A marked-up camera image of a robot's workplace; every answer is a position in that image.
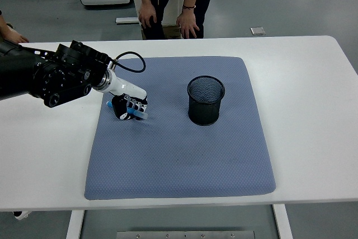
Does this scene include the white floor bar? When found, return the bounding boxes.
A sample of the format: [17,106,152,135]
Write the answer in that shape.
[116,16,140,25]

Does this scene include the white table leg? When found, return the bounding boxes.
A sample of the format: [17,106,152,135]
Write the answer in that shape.
[272,204,294,239]
[66,210,85,239]

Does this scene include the small white and black part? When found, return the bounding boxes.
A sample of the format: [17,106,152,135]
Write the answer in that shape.
[13,210,32,221]

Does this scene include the blue marker with clear cap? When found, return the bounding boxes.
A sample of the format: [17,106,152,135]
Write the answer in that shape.
[107,101,149,121]

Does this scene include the blue-grey quilted mat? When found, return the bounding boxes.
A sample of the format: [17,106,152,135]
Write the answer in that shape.
[84,56,277,200]

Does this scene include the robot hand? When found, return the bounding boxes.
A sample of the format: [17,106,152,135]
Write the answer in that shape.
[105,71,149,121]

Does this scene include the black mesh pen holder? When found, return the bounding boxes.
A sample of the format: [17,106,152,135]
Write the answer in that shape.
[187,75,226,126]

